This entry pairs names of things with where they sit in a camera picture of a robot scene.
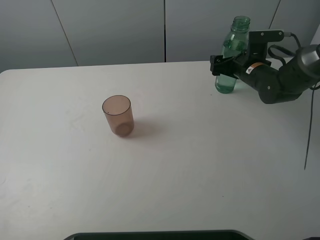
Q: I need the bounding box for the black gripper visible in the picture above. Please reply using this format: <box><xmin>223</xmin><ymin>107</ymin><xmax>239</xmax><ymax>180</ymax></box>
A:
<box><xmin>209</xmin><ymin>51</ymin><xmax>272</xmax><ymax>82</ymax></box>

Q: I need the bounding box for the green transparent plastic bottle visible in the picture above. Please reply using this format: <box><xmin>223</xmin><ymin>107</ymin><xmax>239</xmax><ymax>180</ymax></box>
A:
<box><xmin>215</xmin><ymin>15</ymin><xmax>251</xmax><ymax>95</ymax></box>

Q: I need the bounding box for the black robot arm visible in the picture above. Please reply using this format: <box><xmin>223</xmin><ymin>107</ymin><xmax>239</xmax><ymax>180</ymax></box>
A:
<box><xmin>210</xmin><ymin>44</ymin><xmax>320</xmax><ymax>104</ymax></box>

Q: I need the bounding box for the pink translucent plastic cup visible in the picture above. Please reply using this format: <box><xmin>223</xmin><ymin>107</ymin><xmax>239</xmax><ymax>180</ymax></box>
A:
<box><xmin>102</xmin><ymin>95</ymin><xmax>135</xmax><ymax>137</ymax></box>

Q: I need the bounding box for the black tray edge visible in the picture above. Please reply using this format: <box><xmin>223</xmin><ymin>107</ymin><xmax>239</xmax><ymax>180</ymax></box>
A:
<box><xmin>66</xmin><ymin>230</ymin><xmax>251</xmax><ymax>240</ymax></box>

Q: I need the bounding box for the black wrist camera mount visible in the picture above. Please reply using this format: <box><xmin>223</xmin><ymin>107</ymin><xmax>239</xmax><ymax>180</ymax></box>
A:
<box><xmin>246</xmin><ymin>29</ymin><xmax>285</xmax><ymax>62</ymax></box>

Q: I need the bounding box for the black cable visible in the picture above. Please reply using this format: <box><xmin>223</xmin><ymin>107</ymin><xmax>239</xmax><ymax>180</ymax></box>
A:
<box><xmin>267</xmin><ymin>31</ymin><xmax>320</xmax><ymax>171</ymax></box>

